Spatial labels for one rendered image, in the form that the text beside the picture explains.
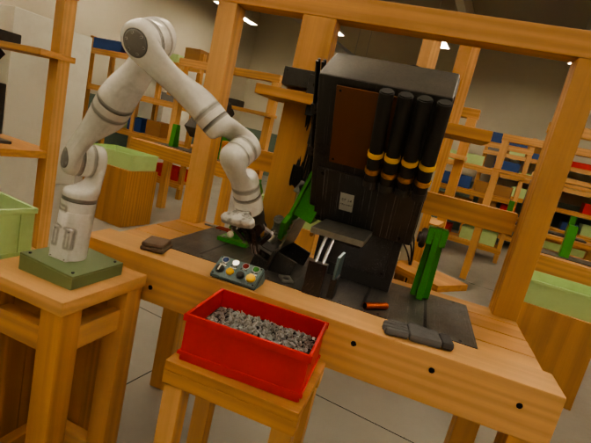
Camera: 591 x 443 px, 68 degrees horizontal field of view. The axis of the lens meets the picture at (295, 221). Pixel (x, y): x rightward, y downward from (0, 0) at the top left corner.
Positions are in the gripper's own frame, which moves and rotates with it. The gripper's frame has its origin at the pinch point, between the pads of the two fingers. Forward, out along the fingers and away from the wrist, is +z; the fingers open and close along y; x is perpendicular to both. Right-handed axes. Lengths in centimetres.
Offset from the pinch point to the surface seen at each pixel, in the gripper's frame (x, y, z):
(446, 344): -1, -56, 20
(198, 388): 38.7, -3.2, 8.9
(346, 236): -13.2, -22.6, 0.7
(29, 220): 11, 76, 2
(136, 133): -397, 440, 256
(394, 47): -1056, 164, 322
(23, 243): 16, 77, 8
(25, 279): 33, 51, -2
